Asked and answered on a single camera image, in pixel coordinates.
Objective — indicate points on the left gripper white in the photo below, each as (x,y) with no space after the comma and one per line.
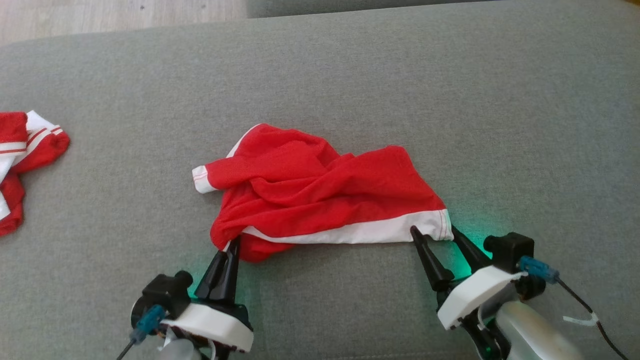
(215,325)

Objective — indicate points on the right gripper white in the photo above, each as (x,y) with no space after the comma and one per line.
(475,295)

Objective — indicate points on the red white basketball shorts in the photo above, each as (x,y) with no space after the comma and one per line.
(320,185)

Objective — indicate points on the red white basketball jersey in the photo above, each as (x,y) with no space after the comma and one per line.
(20,150)

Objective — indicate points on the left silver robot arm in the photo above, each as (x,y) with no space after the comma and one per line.
(180,350)

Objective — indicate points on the grey sofa seat cushion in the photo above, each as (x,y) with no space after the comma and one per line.
(320,75)

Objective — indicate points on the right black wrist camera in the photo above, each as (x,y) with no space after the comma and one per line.
(510,250)

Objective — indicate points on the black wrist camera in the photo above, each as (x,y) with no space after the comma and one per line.
(165,292)
(510,250)

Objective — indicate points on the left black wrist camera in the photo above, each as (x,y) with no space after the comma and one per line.
(165,292)

